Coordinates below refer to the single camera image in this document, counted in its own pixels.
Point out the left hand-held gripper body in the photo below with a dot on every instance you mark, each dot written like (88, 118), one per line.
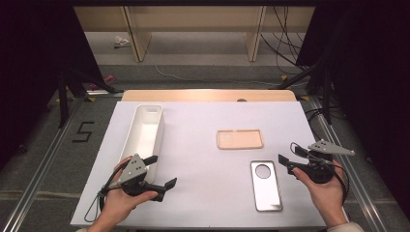
(133, 169)

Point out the yellow tape piece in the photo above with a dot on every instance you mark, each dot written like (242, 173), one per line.
(284, 77)
(304, 97)
(91, 99)

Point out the aluminium floor rail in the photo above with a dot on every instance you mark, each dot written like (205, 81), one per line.
(351, 180)
(38, 183)

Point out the white crumpled paper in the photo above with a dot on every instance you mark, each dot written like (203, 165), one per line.
(121, 41)

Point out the white plastic storage box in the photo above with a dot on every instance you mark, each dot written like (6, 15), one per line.
(145, 129)

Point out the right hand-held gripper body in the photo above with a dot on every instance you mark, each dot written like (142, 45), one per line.
(319, 170)

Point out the black metal stand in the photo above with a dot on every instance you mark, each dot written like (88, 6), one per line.
(327, 93)
(63, 96)

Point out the white table sheet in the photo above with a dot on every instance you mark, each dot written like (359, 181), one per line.
(199, 180)

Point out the beige phone case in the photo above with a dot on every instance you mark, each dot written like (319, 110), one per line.
(240, 140)

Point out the person's left hand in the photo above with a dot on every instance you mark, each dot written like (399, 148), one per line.
(117, 203)

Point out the black curtain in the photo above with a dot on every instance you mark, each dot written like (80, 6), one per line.
(370, 80)
(32, 64)

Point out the person's right hand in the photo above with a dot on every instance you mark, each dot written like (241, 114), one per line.
(328, 196)

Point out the pink packet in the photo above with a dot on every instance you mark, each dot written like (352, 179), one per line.
(109, 79)

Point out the silver phone case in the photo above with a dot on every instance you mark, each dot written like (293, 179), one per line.
(267, 193)

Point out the light wooden desk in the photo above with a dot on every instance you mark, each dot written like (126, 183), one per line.
(193, 19)

